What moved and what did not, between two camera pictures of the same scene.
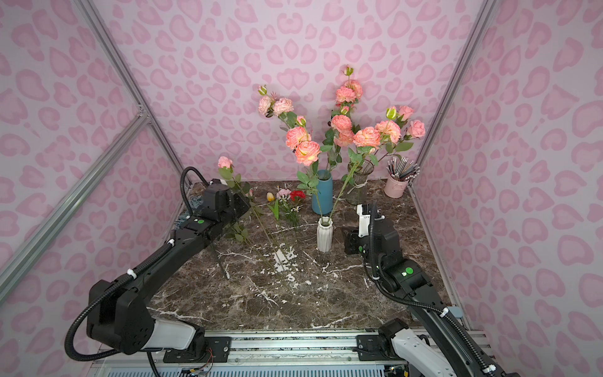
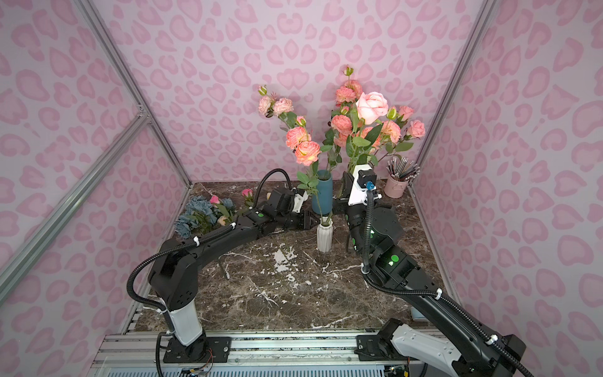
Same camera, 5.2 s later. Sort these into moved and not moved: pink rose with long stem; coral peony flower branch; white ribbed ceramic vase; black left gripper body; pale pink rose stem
Moved: pale pink rose stem; black left gripper body
Not moved: pink rose with long stem; white ribbed ceramic vase; coral peony flower branch
